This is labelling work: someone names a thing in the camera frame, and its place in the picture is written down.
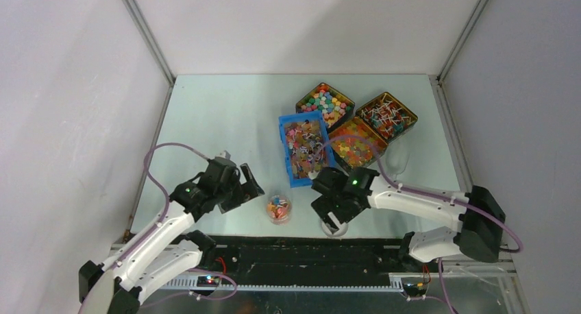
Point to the silver jar lid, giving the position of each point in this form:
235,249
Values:
334,230

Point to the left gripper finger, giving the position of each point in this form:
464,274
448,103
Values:
234,201
251,188

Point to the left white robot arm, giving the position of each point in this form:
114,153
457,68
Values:
167,246

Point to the tin of gummy candies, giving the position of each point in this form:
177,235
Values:
350,153

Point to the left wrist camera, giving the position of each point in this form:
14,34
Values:
222,155

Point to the tin of lollipops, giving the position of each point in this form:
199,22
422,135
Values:
387,116

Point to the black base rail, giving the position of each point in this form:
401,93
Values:
303,263

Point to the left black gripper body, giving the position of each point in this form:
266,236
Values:
234,185

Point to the clear plastic scoop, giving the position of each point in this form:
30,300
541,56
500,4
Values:
396,158

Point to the tin of square candies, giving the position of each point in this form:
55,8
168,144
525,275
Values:
335,107

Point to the blue plastic candy bin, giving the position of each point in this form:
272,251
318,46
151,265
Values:
303,136

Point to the clear plastic jar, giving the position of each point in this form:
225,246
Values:
279,209

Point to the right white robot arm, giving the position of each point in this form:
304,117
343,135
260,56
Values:
470,223

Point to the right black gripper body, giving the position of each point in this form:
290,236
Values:
324,204

